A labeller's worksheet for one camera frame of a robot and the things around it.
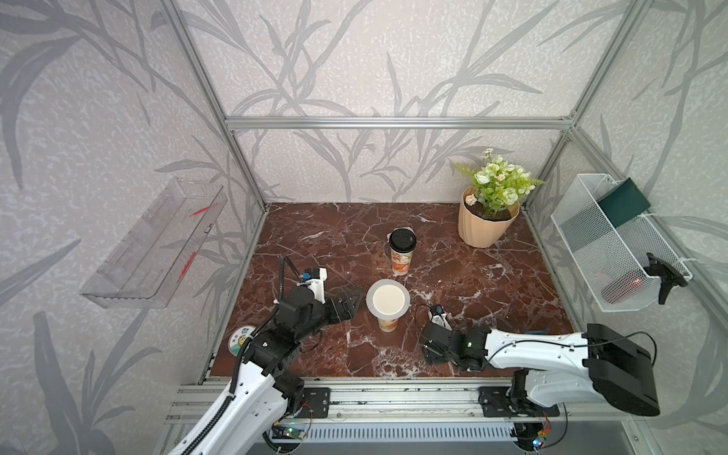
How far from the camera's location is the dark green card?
702 mm

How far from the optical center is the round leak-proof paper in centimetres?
75

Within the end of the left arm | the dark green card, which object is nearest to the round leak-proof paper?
the end of the left arm

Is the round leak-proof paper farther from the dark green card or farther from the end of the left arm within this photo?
the dark green card

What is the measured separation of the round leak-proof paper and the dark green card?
0.56 metres
